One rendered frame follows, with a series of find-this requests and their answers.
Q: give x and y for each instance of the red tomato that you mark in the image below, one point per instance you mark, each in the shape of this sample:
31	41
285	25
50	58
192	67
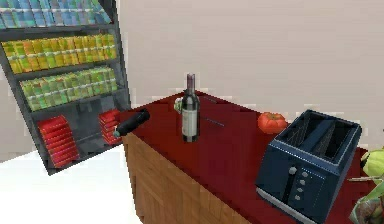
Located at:
271	122

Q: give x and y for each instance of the dark wine bottle white label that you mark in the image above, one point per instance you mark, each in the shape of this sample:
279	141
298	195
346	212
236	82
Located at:
190	115

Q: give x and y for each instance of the dark grey bookshelf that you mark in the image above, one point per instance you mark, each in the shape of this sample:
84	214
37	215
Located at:
90	115

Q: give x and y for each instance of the dark thin knife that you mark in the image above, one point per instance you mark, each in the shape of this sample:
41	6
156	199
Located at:
214	122

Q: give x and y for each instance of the green leafy plant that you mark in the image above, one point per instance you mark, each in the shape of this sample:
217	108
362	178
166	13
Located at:
371	186

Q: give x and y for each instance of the red top wooden counter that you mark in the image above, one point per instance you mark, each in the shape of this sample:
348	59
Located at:
226	156

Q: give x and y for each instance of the dark blue toaster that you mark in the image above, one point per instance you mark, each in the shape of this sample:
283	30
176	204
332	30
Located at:
306	166

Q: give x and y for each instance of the small green white object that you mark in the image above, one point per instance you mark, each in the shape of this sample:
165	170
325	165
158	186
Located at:
178	105

